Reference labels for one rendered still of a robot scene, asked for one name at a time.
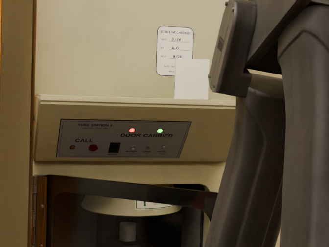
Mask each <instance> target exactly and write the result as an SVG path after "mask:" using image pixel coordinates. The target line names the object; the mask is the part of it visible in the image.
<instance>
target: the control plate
mask: <svg viewBox="0 0 329 247"><path fill-rule="evenodd" d="M191 123H192V122H188V121H142V120H96V119H61V120H60V128H59V136H58V144H57V152H56V157H80V158H179V157H180V154H181V151H182V148H183V146H184V143H185V140H186V137H187V134H188V131H189V128H190V125H191ZM130 128H134V129H135V130H136V131H135V132H133V133H130V132H129V131H128V130H129V129H130ZM159 128H162V129H163V132H162V133H157V132H156V130H157V129H159ZM110 142H116V143H121V144H120V148H119V152H118V153H108V150H109V146H110ZM93 144H94V145H97V146H98V149H97V150H96V151H89V146H90V145H93ZM71 145H76V149H70V146H71ZM132 145H135V146H136V148H135V149H134V150H132V149H131V148H130V146H132ZM147 145H150V146H151V149H150V150H147V149H146V148H145V147H146V146H147ZM164 145H165V146H166V149H165V150H163V149H161V146H164Z"/></svg>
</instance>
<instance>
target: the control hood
mask: <svg viewBox="0 0 329 247"><path fill-rule="evenodd" d="M235 105H236V100H221V99H208V100H202V99H175V98H144V97H113V96H81V95H50V94H36V96H34V115H33V120H34V128H33V159H35V161H178V162H226V160H227V157H228V153H229V149H230V145H231V140H232V135H233V129H234V122H235ZM61 119H96V120H142V121H188V122H192V123H191V125H190V128H189V131H188V134H187V137H186V140H185V143H184V146H183V148H182V151H181V154H180V157H179V158H80V157H56V152H57V144H58V136H59V128H60V120H61Z"/></svg>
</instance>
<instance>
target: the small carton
mask: <svg viewBox="0 0 329 247"><path fill-rule="evenodd" d="M209 66H210V60H209V59H182V58H176V59H175V78H174V98H175V99H202V100H208V92H209V81H208V74H209Z"/></svg>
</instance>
